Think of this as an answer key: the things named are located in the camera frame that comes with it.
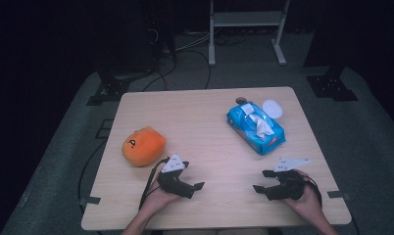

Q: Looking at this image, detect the person's right hand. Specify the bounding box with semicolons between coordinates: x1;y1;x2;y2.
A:
282;169;324;227

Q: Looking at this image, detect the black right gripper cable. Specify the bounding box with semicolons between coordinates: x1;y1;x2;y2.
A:
301;174;323;208

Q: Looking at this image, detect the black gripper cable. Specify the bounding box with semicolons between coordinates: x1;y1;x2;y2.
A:
138;157;171;212
301;174;323;208

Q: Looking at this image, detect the white metal stand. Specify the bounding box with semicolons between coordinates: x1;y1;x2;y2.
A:
208;0;291;68

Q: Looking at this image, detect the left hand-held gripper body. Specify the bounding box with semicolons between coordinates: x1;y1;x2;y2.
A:
157;152;194;199

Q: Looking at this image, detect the white wet wipe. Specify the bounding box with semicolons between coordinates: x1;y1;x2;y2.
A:
248;112;275;140

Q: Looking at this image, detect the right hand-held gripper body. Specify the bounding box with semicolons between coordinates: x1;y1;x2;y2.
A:
271;157;311;202

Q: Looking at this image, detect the black stand base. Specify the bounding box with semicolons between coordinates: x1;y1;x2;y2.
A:
86;65;154;107
305;65;360;103

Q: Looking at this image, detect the orange plush toy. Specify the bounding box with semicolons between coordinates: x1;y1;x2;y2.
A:
121;125;168;167

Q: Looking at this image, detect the person's left hand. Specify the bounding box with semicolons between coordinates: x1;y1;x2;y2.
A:
141;171;183;213

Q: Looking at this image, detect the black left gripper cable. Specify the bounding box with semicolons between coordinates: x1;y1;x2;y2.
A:
138;157;171;212

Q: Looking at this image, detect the black tape frame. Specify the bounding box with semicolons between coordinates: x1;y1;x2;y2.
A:
94;118;115;140

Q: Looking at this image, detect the blue wet wipes pack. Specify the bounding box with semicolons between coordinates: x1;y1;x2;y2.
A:
226;101;287;156

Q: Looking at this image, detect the long black floor cable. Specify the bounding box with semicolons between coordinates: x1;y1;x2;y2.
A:
76;139;108;210

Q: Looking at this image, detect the white round lid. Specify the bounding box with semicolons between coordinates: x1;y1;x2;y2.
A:
262;99;284;119

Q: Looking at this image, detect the grey tape strip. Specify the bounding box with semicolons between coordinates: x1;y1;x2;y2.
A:
326;190;352;201
79;195;102;207

